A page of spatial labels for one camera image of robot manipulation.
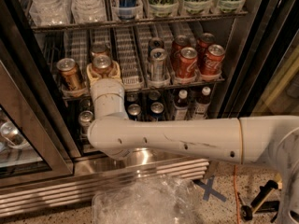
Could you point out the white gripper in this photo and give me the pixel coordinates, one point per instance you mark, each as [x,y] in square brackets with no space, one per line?
[105,88]

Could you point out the orange can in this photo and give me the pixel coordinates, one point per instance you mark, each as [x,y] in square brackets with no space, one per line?
[102,65]
[71,74]
[99,49]

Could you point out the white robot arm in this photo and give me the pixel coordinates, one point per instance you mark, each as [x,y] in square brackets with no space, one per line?
[266,140]

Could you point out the orange can behind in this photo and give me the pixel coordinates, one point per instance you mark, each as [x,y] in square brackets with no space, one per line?
[99,49]

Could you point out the silver can back left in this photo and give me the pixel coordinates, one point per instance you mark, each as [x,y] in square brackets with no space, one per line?
[85,104]

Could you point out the silver can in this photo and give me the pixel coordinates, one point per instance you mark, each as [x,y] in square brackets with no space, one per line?
[157,64]
[85,104]
[85,119]

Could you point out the blue pepsi can back left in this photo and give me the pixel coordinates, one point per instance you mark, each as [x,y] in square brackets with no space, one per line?
[131,98]

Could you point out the blue pepsi can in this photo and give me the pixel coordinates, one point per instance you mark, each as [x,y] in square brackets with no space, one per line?
[156,112]
[153,96]
[134,112]
[131,98]

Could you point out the blue pepsi can front left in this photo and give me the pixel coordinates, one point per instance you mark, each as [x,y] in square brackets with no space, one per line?
[134,112]

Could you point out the silver can bottom left front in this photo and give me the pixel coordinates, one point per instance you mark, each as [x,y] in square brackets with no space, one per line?
[85,119]

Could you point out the blue pepsi can back right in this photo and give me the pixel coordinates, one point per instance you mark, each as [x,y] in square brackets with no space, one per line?
[153,96]

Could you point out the dark blue can behind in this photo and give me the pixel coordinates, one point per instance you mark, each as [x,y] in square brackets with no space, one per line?
[154,43]

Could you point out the blue pepsi can front right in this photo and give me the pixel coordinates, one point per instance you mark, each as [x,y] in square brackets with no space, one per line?
[156,112]

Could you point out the red cola can back left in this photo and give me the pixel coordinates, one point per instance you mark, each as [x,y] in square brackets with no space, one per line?
[179,42]

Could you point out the red cola can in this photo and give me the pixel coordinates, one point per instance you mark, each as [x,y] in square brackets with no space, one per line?
[187,60]
[202,43]
[179,42]
[212,61]

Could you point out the red cola can front left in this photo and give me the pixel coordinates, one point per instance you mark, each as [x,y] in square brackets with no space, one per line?
[187,60]

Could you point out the open glass fridge door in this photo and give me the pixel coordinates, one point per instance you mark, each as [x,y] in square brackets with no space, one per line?
[36,151]

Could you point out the red cola can front right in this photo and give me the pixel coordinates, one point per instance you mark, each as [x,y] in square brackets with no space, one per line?
[212,61]

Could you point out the red cola can back right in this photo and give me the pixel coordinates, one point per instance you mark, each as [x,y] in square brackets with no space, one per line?
[202,43]

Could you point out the fridge bottom vent grille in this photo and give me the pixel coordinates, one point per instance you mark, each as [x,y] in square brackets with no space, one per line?
[92,176]

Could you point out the right glass fridge door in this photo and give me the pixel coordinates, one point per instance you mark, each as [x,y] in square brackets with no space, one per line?
[257,83]

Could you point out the clear plastic bottles right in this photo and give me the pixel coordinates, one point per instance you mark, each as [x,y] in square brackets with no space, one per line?
[88,11]

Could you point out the clear plastic bottles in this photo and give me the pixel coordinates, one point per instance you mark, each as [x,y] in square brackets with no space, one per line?
[50,12]
[88,11]

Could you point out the brown bottle white cap left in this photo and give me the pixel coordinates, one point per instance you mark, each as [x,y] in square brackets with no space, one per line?
[180,106]

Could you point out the brown bottle white cap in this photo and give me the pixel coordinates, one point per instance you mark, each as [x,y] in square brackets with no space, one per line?
[201,104]
[180,106]

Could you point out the clear plastic bottles left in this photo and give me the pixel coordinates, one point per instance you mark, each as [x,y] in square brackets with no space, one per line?
[50,12]

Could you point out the brown bottle white cap right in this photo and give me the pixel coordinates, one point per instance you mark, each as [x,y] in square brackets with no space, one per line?
[201,104]

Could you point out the blue tape cross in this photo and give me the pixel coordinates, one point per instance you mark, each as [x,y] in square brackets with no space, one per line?
[209,190]

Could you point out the middle wire shelf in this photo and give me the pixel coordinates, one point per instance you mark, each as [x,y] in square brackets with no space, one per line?
[134,84]

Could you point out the wire shelf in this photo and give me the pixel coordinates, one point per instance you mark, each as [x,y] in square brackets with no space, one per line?
[134,84]
[136,22]

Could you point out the top wire shelf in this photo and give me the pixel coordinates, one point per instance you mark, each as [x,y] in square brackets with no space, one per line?
[136,22]

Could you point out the yellow black cart frame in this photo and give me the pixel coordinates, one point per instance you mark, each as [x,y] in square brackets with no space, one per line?
[260,203]

